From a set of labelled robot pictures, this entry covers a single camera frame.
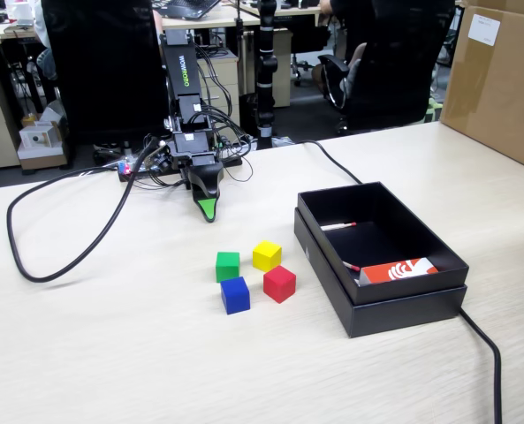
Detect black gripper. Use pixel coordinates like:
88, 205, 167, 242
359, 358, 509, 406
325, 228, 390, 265
171, 129, 226, 223

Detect green wooden cube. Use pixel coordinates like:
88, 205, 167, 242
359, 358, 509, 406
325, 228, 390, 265
215, 251, 241, 284

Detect yellow wooden cube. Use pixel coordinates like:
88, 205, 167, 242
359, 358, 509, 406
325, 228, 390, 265
252, 239, 284, 273

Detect blue wooden cube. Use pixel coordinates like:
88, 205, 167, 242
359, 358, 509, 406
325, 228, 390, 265
219, 276, 251, 316

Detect red wooden cube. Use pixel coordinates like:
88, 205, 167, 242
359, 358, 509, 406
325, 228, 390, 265
262, 264, 298, 305

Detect small open cardboard box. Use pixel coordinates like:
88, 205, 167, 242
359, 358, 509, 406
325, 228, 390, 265
16, 143, 67, 171

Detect black cardboard box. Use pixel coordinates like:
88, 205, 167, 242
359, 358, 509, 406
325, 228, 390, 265
296, 179, 471, 307

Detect white orange product box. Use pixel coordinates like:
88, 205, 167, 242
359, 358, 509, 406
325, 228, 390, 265
19, 125, 56, 150

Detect black open box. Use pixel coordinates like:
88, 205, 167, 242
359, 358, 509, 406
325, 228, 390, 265
293, 207, 469, 339

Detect large brown cardboard box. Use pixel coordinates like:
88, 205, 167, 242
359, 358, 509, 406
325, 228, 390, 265
439, 0, 524, 174

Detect controller board pink light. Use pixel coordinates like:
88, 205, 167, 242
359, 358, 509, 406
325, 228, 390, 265
117, 159, 156, 176

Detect black pole white bands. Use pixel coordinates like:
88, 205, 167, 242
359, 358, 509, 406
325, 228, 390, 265
255, 0, 277, 150

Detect beige cabinet with lock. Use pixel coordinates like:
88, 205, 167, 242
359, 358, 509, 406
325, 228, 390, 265
197, 48, 240, 133

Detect narrow beige cabinet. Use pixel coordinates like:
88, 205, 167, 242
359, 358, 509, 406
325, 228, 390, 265
272, 26, 294, 109

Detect black mesh office chair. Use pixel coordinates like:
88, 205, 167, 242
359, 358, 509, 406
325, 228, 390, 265
42, 0, 171, 165

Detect beige office desk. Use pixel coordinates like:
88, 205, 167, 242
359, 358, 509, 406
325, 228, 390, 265
160, 4, 324, 32

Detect black laptop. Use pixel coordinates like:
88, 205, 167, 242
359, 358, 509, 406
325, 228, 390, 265
150, 0, 223, 21

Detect orange white card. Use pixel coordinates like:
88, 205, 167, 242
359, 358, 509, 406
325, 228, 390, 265
358, 257, 439, 287

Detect person in dark clothes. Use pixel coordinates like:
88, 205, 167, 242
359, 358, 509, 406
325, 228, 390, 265
312, 0, 371, 96

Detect person in white shirt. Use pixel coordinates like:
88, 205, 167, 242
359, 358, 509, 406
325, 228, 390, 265
34, 0, 59, 80

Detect black office chair with armrest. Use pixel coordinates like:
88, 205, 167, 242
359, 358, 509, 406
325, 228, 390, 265
317, 0, 458, 136

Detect green black floor item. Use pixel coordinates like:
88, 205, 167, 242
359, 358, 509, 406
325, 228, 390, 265
423, 97, 443, 125

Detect white container pink label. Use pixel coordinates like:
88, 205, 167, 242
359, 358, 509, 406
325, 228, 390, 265
11, 0, 38, 26

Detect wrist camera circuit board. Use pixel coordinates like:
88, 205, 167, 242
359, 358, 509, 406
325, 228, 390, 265
145, 140, 175, 174

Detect thick black power cable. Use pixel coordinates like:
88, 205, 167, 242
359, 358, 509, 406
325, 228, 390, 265
295, 140, 505, 424

